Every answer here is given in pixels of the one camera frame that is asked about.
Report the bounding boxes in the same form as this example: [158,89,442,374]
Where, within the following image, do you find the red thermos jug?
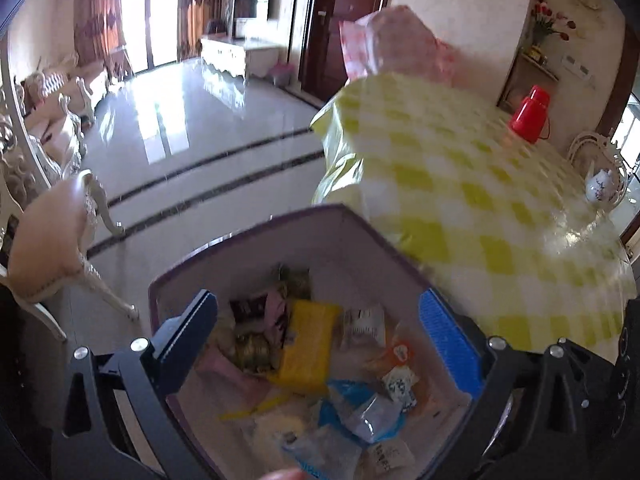
[509,85,553,143]

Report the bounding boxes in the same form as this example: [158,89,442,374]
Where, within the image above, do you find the wall shelf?
[500,45,561,111]

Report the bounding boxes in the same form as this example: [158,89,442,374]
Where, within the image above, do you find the gold snack packet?
[235,332,281,373]

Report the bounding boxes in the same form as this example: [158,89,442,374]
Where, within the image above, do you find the blue white snack packet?
[280,425,363,480]

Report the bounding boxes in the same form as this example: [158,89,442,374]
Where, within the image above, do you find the wall switch panel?
[562,55,596,81]

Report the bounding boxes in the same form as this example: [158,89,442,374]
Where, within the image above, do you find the purple rimmed storage box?
[147,203,476,480]

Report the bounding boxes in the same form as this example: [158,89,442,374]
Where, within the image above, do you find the orange snack packet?
[367,337,418,376]

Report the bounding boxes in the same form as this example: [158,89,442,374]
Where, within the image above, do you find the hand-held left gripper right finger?
[417,287,591,480]

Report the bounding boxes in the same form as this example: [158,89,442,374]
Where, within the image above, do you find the small white blue candy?
[382,365,418,413]

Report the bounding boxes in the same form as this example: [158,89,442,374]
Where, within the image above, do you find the dark brown snack packet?
[229,296,271,323]

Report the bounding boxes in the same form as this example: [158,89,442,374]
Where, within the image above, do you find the dark wooden door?
[300,0,396,96]

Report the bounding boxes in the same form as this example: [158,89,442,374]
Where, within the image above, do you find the pink checkered food cover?
[339,5,463,83]

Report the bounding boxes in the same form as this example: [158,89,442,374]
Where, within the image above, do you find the white ornate tray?
[567,131,633,211]

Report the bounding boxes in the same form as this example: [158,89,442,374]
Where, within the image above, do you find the white television cabinet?
[200,35,296,81]

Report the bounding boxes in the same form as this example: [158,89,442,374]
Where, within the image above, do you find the blue cartoon snack packet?
[320,379,406,443]

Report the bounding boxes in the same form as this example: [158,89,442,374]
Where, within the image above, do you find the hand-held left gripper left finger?
[50,287,221,480]

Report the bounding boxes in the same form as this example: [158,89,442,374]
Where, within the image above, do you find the brown curtain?
[72,0,123,68]
[177,0,231,61]

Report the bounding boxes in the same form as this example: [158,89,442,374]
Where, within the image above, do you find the yellow snack packet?
[267,300,343,395]

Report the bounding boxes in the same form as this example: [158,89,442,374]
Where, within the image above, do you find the cream ornate chair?
[0,40,83,196]
[0,170,141,341]

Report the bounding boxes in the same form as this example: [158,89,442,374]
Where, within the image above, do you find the cream sofa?
[20,55,108,133]

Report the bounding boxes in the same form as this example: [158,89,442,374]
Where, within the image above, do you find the glass balcony door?
[120,0,181,73]

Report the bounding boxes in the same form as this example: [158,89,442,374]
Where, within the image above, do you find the white floral teapot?
[585,167,626,206]

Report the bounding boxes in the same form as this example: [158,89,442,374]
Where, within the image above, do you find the red flowers in vase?
[525,0,576,61]

